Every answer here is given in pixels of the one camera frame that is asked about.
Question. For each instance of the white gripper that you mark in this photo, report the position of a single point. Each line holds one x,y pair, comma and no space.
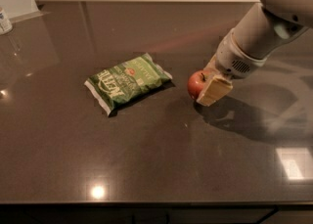
232,58

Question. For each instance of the red apple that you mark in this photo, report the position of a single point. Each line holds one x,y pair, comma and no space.
196,83

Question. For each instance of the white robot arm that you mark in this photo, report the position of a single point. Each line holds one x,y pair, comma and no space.
268,25

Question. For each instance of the green jalapeno chip bag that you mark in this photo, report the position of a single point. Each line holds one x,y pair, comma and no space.
116,86

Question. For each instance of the white bottle with label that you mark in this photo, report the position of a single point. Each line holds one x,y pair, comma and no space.
5,24

